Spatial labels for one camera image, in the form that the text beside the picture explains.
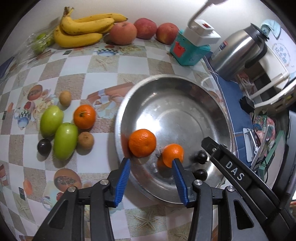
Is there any pink plastic bag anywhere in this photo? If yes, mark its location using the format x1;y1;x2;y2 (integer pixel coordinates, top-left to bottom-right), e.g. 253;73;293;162
238;72;255;94

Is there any brown longan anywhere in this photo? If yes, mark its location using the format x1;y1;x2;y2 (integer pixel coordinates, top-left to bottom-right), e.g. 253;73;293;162
78;132;94;150
59;90;72;107

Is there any yellow banana bunch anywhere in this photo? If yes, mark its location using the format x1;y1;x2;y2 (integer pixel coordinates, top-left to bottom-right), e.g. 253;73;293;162
53;6;127;48

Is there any smaller orange tangerine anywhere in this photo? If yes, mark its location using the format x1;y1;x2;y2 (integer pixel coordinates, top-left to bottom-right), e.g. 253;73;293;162
162;144;184;168

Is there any larger orange tangerine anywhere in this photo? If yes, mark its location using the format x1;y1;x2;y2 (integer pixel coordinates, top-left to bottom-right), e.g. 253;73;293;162
128;128;157;158

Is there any bag of green limes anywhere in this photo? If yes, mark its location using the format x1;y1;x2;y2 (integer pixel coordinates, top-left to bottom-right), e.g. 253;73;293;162
21;27;55;57

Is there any white wooden chair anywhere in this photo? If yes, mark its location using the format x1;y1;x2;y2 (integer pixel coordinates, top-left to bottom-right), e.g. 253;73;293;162
235;21;296;112

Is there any white gooseneck lamp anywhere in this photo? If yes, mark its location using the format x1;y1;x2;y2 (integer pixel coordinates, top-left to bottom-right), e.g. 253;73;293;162
188;0;227;29

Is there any orange tangerine with stem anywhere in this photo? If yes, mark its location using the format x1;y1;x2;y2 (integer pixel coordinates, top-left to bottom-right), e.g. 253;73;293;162
73;104;96;130

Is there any black power adapter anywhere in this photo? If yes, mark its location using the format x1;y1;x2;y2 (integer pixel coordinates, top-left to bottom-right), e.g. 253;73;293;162
239;96;255;114

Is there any red apple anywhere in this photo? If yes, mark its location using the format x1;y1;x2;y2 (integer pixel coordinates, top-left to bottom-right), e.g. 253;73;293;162
109;22;137;45
134;18;157;40
156;23;179;45

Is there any teal plastic box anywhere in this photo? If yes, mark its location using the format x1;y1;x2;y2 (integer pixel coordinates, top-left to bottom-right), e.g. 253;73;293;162
170;30;211;66

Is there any blue cloth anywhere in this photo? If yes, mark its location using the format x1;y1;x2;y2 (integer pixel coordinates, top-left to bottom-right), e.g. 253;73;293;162
203;51;253;159

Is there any large steel basin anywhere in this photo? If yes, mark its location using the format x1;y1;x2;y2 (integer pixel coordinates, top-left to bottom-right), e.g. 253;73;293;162
114;74;235;207

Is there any right red apple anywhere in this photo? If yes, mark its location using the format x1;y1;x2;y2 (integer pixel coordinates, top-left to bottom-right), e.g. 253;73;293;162
156;23;179;45

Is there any middle red apple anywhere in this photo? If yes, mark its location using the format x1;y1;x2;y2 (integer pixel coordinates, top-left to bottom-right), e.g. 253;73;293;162
134;18;157;40

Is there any green jujube fruit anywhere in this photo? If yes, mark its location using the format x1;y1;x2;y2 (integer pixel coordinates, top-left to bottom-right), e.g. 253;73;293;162
40;105;64;138
53;123;79;161

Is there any front red apple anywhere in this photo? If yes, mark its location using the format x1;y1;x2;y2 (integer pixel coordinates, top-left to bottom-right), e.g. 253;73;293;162
109;22;137;45

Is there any checkered fruit tablecloth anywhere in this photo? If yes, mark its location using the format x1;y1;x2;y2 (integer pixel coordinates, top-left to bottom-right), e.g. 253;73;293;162
0;34;232;241

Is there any steel thermos jug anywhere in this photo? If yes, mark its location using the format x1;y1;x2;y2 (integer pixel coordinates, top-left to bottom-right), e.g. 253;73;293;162
208;24;269;81

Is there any white phone stand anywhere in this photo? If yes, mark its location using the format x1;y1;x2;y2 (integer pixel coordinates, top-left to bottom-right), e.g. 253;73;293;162
243;128;260;163

